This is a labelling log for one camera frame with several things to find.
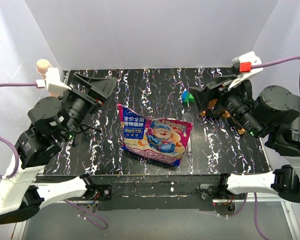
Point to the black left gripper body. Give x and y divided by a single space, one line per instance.
79 104

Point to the pink pet food bag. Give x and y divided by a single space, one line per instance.
160 139

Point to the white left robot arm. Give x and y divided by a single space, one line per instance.
55 119

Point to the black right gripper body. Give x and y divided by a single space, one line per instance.
236 100

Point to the black bowl with logo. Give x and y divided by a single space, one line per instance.
215 110

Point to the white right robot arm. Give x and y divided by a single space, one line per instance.
275 115

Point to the pink microphone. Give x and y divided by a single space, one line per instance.
43 66

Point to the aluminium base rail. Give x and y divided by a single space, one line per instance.
172 208

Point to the blue green toy blocks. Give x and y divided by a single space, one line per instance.
187 98

